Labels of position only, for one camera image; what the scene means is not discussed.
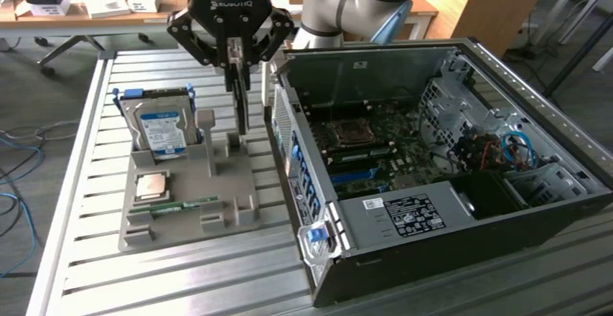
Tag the blue case release latch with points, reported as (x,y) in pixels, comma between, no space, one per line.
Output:
(316,236)

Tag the white labelled box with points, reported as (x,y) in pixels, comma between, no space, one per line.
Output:
(144,3)

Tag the grey power supply unit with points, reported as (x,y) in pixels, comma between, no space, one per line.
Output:
(373,222)

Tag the white box with black lid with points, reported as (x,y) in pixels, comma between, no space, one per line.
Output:
(48,7)

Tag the wooden cabinet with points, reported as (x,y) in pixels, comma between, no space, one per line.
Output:
(502,7)

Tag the green RAM stick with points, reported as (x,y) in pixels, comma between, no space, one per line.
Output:
(167,206)

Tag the CPU socket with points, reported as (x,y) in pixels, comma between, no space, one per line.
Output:
(352,133)

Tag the wooden office desk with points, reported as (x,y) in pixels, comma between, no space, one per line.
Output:
(72,21)

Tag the dark installed RAM stick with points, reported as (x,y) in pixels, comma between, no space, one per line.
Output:
(359,155)

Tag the hard disk in blue carrier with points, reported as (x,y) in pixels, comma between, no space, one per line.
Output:
(160,129)

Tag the blue expansion slot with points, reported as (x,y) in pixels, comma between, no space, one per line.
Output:
(355,176)

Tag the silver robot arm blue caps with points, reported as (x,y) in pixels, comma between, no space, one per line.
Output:
(325,7)

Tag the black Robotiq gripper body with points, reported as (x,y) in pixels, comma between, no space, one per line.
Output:
(229,14)

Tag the open white box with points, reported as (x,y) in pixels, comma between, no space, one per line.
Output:
(105,9)

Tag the black open PC case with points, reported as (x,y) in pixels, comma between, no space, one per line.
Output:
(431,265)

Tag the black GPU with silver bracket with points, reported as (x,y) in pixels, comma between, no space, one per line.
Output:
(241,111)

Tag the grey plastic parts rack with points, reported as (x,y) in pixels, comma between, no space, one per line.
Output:
(191,186)

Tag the green motherboard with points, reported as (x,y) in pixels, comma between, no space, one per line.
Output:
(412,151)

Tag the copper-topped CPU chip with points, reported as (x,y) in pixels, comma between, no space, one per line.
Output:
(151,186)

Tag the silver disk bay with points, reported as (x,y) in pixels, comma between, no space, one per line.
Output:
(545,186)

